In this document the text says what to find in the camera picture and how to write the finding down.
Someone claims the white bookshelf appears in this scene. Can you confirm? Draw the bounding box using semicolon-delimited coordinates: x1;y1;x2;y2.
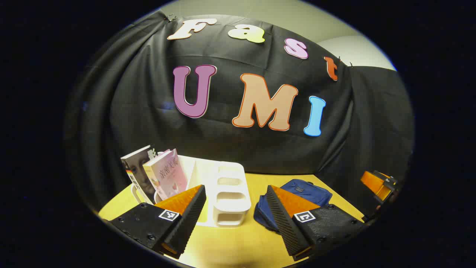
131;154;252;227

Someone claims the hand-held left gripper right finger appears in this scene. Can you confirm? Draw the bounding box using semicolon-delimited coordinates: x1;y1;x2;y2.
265;185;367;261

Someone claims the black backdrop cloth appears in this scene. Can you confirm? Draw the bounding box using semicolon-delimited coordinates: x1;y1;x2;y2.
63;11;415;220

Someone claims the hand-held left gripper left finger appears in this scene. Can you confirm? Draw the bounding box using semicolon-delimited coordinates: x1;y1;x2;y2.
108;184;207;259

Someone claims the blue schoolbag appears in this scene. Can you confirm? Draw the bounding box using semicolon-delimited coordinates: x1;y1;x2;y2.
254;179;333;233

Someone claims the dark portrait cover book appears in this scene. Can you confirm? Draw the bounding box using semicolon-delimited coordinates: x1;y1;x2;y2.
121;145;158;204

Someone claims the pink book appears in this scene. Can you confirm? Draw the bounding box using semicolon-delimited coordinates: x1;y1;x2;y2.
143;149;188;201

